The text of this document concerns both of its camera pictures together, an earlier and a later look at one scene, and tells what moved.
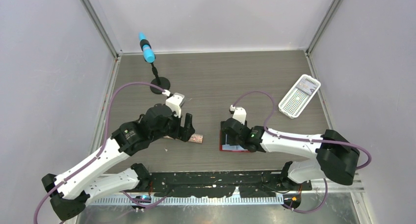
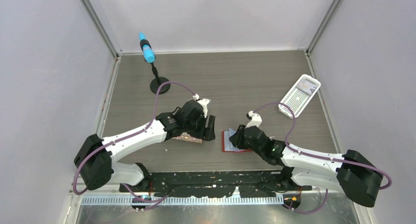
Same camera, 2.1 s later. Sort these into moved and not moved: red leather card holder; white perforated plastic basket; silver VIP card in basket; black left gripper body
Moved: black left gripper body
Not moved: silver VIP card in basket; white perforated plastic basket; red leather card holder
